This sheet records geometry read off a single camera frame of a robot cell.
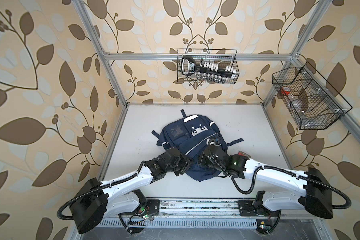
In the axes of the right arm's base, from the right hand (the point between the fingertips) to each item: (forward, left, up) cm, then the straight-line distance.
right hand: (196, 158), depth 77 cm
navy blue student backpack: (+19, 0, -7) cm, 20 cm away
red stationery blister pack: (+9, -30, -14) cm, 35 cm away
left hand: (-1, 0, -2) cm, 2 cm away
